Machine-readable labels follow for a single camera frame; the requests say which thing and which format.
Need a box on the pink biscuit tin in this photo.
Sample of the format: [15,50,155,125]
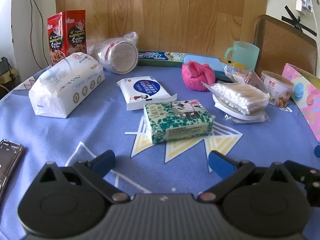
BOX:
[282,63,320,142]

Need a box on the red snack box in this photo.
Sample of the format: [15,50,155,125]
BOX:
[47,10,88,65]

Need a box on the brown woven chair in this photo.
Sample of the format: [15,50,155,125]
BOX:
[253,14,318,77]

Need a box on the blue printed tablecloth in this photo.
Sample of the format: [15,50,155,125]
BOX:
[0,65,320,240]

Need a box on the toothpaste box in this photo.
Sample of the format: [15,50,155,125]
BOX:
[137,51,187,68]

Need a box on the round nut can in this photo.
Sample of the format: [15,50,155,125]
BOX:
[261,71,295,108]

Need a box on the black tape cross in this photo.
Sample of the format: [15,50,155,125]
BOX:
[281,5,318,37]

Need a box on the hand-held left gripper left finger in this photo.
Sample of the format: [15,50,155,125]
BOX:
[37,150,130,204]

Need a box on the black flat case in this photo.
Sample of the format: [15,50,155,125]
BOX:
[215,71,234,83]

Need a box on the pink fluffy cloth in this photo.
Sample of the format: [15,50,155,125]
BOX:
[181,60,216,91]

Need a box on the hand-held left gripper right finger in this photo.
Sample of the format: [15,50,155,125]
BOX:
[198,151,288,204]

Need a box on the cotton swab pack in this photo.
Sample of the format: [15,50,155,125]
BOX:
[202,79,270,114]

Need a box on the green patterned tissue pack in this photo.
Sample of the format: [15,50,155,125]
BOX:
[143,99,214,145]

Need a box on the plastic-wrapped paper bowl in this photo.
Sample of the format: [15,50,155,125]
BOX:
[87,31,139,75]

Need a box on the wooden board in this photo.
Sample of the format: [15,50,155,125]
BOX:
[54,0,269,67]

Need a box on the clear bag with red print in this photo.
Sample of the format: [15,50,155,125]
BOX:
[222,64,265,88]

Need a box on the smartphone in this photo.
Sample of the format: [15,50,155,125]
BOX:
[0,139,25,200]

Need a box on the large white tissue pack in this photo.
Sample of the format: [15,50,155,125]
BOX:
[28,52,105,118]

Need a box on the white pad pack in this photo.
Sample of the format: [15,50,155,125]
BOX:
[212,97,270,124]

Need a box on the black cable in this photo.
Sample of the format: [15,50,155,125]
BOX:
[26,0,54,69]

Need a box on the blue case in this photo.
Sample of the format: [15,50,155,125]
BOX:
[183,54,234,77]

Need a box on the dark box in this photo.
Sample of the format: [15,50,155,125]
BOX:
[0,56,11,76]

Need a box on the pale green mug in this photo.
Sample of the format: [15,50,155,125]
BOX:
[224,41,260,72]

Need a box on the white wipes pack blue circle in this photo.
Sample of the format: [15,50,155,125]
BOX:
[117,76,178,111]

